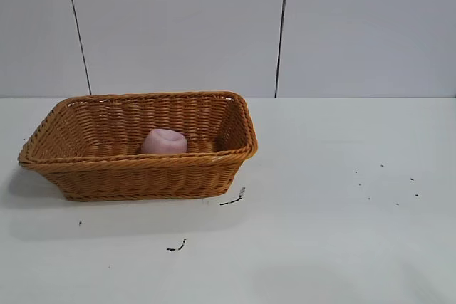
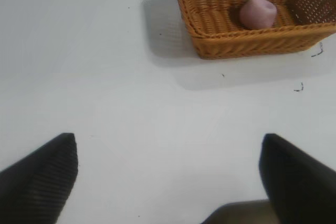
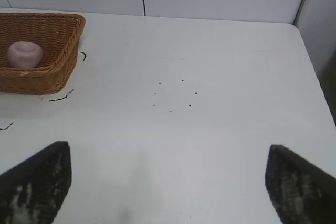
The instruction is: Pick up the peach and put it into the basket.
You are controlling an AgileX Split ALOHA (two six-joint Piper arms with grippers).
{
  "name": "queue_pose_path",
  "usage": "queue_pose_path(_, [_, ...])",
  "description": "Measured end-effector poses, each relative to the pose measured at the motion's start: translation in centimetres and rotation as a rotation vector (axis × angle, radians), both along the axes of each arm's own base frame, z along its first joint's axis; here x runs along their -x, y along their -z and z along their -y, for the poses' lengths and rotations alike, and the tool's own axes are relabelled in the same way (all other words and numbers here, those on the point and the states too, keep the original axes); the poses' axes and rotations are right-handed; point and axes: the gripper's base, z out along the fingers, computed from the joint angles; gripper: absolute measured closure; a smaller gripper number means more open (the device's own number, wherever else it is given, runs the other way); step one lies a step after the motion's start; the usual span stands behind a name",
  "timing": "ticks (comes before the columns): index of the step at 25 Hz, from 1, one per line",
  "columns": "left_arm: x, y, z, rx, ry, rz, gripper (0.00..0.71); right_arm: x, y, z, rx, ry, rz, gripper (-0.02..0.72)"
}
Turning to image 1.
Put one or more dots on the brown woven wicker basket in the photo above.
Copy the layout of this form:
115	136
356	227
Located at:
142	176

